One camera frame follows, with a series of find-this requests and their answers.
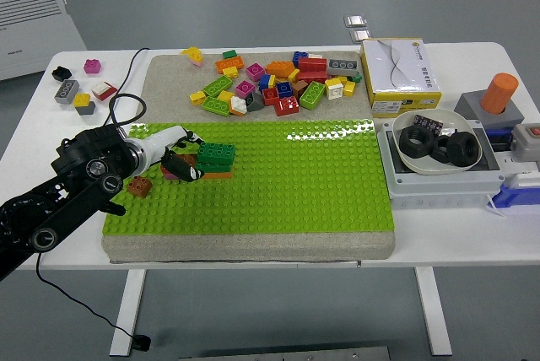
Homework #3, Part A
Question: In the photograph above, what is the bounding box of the grey-brown foam mat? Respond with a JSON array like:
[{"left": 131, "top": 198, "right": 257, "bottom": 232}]
[{"left": 100, "top": 51, "right": 398, "bottom": 264}]

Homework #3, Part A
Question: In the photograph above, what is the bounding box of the large black hex nut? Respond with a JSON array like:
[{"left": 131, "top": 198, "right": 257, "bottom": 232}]
[
  {"left": 445, "top": 131, "right": 483, "bottom": 167},
  {"left": 399, "top": 126, "right": 435, "bottom": 160}
]

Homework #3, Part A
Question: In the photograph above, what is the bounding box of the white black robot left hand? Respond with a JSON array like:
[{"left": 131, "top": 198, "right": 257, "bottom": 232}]
[{"left": 141, "top": 124, "right": 207, "bottom": 184}]

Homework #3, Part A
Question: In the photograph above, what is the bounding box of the white and yellow cardboard box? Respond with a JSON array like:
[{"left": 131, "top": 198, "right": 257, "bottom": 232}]
[{"left": 359, "top": 37, "right": 443, "bottom": 120}]

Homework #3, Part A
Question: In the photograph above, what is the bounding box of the white table leg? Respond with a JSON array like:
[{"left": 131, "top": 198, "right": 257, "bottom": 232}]
[
  {"left": 414, "top": 267, "right": 453, "bottom": 357},
  {"left": 109, "top": 268, "right": 147, "bottom": 357}
]

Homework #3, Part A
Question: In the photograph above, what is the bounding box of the small black brick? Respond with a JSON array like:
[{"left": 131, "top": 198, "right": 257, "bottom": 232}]
[{"left": 51, "top": 65, "right": 73, "bottom": 83}]

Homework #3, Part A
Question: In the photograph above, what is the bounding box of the white panel heater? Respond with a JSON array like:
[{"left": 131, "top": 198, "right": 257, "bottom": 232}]
[{"left": 0, "top": 0, "right": 89, "bottom": 82}]

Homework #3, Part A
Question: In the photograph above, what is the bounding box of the lime green long brick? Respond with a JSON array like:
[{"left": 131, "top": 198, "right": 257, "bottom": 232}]
[
  {"left": 298, "top": 81, "right": 327, "bottom": 110},
  {"left": 201, "top": 96, "right": 232, "bottom": 117},
  {"left": 202, "top": 75, "right": 235, "bottom": 98}
]

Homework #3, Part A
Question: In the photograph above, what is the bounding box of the white and orange brick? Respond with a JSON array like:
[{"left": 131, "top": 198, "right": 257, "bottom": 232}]
[{"left": 229, "top": 94, "right": 249, "bottom": 117}]

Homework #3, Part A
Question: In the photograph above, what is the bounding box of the red long brick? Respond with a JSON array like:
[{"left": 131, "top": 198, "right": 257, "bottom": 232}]
[
  {"left": 297, "top": 70, "right": 329, "bottom": 84},
  {"left": 298, "top": 57, "right": 329, "bottom": 74}
]

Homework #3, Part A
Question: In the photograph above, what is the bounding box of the dark green long brick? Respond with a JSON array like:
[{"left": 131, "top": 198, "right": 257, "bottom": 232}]
[
  {"left": 202, "top": 162, "right": 235, "bottom": 175},
  {"left": 196, "top": 141, "right": 237, "bottom": 166}
]

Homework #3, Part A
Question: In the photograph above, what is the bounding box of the white zip tie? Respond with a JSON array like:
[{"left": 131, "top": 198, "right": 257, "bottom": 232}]
[{"left": 484, "top": 194, "right": 507, "bottom": 218}]

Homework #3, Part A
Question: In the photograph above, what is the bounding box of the grey plastic enclosure box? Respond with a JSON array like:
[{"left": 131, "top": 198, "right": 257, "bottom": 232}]
[{"left": 376, "top": 118, "right": 506, "bottom": 212}]

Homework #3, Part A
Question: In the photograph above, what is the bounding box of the white bowl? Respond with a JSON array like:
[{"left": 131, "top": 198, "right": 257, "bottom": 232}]
[{"left": 391, "top": 108, "right": 478, "bottom": 175}]

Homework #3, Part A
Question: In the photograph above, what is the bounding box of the orange-brown square brick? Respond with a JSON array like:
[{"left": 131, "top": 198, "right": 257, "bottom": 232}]
[{"left": 127, "top": 175, "right": 154, "bottom": 199}]

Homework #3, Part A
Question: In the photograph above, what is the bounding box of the purple circuit board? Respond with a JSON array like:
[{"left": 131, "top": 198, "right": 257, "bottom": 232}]
[{"left": 412, "top": 114, "right": 446, "bottom": 132}]

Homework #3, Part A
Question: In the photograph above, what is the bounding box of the grey block with hole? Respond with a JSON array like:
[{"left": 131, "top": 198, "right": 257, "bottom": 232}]
[{"left": 454, "top": 89, "right": 526, "bottom": 128}]

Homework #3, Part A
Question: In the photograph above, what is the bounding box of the white and yellow brick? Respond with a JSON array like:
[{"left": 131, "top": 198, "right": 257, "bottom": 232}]
[{"left": 324, "top": 77, "right": 345, "bottom": 101}]

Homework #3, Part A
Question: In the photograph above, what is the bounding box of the grey switch box red button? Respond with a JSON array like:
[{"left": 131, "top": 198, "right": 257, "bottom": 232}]
[{"left": 510, "top": 122, "right": 540, "bottom": 163}]

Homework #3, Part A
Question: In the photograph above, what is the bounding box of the lime green studded baseplate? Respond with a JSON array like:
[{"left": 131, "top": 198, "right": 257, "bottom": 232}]
[{"left": 102, "top": 118, "right": 396, "bottom": 235}]

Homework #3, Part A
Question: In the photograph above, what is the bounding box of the orange cylinder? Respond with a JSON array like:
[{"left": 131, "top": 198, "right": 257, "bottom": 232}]
[{"left": 480, "top": 73, "right": 520, "bottom": 116}]

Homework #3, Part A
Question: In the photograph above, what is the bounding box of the small black hex nut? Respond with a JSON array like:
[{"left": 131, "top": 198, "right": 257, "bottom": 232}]
[{"left": 430, "top": 135, "right": 452, "bottom": 164}]

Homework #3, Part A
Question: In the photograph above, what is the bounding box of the grey sloped brick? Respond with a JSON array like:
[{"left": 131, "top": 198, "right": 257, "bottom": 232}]
[{"left": 245, "top": 91, "right": 266, "bottom": 113}]

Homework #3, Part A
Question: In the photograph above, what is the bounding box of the grey metal plate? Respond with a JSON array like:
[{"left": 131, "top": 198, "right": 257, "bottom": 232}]
[{"left": 179, "top": 346, "right": 392, "bottom": 361}]

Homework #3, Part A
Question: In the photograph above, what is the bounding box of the thin black cord with plug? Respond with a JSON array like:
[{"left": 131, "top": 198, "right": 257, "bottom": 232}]
[{"left": 35, "top": 46, "right": 152, "bottom": 352}]

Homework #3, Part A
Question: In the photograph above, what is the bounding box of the blue plastic fixture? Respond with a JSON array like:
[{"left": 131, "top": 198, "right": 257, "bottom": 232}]
[{"left": 491, "top": 173, "right": 540, "bottom": 210}]

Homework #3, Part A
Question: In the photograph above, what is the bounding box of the grey long brick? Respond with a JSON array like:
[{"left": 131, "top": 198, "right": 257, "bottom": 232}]
[
  {"left": 53, "top": 79, "right": 80, "bottom": 104},
  {"left": 327, "top": 58, "right": 360, "bottom": 77}
]

